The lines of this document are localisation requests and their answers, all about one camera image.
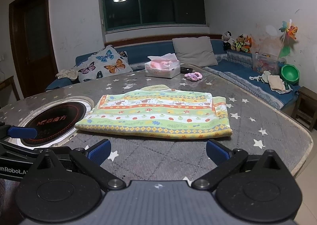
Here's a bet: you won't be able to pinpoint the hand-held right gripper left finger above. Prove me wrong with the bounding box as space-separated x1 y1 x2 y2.
28 139 127 192

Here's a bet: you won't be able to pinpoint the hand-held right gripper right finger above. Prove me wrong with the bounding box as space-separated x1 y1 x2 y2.
192 139 290 191

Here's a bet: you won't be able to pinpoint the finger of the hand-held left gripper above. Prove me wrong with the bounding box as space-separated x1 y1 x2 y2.
0 140 74 159
0 121 38 139

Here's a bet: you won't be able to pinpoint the green patterned child's garment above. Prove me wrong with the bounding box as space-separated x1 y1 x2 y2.
75 84 233 140

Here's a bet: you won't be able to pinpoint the cream folded clothes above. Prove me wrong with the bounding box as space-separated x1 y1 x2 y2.
263 70 293 94

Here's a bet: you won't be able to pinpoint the round black induction cooktop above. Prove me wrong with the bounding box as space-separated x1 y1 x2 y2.
10 95 94 147

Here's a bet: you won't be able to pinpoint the wooden side table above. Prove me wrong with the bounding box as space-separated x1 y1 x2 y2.
0 75 20 108

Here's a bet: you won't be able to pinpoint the cream crumpled cloth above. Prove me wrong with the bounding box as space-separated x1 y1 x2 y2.
55 68 80 81

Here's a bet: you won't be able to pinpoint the pink hair scrunchie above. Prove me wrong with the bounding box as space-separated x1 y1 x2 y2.
184 72 203 81

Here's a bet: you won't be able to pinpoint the butterfly print pillow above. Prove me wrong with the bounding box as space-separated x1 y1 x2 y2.
77 45 134 82

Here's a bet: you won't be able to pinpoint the dark wooden door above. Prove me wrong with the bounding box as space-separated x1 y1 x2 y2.
9 0 58 84

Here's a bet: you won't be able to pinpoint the pink and white tissue box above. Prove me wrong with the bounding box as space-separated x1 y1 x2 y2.
144 53 181 79

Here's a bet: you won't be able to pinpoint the clear plastic toy box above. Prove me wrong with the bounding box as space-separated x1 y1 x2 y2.
252 52 287 75

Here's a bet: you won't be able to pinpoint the wooden stool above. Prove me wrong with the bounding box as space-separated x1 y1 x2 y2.
293 86 317 131

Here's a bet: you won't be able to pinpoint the grey pillow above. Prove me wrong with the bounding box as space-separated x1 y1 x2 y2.
172 36 218 67

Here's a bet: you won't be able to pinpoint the green plastic bowl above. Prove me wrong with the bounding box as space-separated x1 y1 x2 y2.
281 64 301 85

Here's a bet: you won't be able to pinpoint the brown bear plush toy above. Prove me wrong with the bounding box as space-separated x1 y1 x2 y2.
234 34 245 52

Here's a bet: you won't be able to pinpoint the blue sofa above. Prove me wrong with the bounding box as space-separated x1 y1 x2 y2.
45 33 301 110

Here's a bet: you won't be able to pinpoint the orange fox plush toy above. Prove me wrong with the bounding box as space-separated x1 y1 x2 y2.
244 36 253 53

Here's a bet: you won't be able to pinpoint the panda plush toy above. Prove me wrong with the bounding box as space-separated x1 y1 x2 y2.
222 31 233 51

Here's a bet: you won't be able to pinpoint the colourful pinwheel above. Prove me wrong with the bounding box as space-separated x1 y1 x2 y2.
277 18 299 60

